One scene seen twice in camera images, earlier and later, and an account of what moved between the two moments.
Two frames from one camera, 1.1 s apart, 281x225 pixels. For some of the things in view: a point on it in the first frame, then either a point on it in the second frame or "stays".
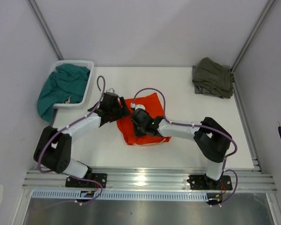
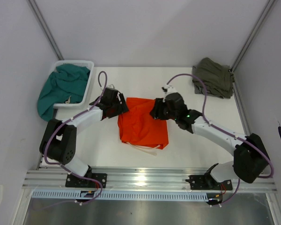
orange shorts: x=154 y=106 stays
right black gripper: x=137 y=133 → x=156 y=112
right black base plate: x=203 y=182 stays
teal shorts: x=67 y=84 stays
